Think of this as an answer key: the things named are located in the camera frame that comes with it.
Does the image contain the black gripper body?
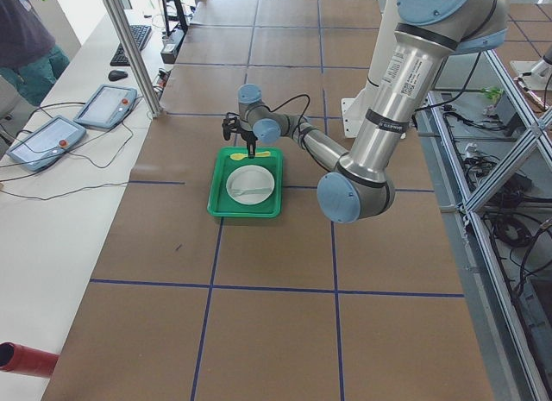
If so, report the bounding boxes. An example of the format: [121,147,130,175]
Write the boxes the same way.
[240,128,257,145]

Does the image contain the yellow plastic spoon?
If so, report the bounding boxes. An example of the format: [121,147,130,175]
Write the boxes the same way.
[229,151,271,161]

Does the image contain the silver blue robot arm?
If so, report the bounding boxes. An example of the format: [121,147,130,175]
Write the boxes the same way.
[238,0,509,223]

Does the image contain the white round plate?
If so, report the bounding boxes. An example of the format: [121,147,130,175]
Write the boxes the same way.
[226,165,275,205]

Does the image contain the green plastic tray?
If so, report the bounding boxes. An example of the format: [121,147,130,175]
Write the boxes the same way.
[207,147,284,218]

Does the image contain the far teach pendant tablet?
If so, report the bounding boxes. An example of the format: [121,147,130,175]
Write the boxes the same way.
[73,85,137,129]

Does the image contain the teach pendant tablet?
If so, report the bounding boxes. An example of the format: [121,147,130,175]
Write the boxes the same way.
[73,85,137,129]
[7,116,86,172]

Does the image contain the black computer mouse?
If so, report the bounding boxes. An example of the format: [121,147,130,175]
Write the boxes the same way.
[108,69,129,82]

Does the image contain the black keyboard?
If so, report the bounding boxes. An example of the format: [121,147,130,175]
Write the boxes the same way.
[109,24,154,67]

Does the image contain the near teach pendant tablet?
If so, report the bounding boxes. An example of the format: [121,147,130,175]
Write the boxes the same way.
[7,116,86,172]

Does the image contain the person in dark shirt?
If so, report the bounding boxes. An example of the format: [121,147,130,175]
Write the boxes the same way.
[1,0,70,107]

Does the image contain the red cylinder tube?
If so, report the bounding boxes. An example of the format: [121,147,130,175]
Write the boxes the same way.
[1,342,59,379]

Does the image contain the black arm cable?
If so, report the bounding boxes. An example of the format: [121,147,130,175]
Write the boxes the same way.
[269,94,329,173]

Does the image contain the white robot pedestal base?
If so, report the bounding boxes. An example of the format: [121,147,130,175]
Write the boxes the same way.
[340,0,428,141]

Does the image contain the black pendant cable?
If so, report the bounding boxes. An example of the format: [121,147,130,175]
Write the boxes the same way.
[0,101,147,202]

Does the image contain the aluminium frame post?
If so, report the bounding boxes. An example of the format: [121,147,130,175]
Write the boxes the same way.
[103,0,162,118]

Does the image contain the aluminium frame rail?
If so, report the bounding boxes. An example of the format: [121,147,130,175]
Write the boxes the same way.
[417,41,551,400]

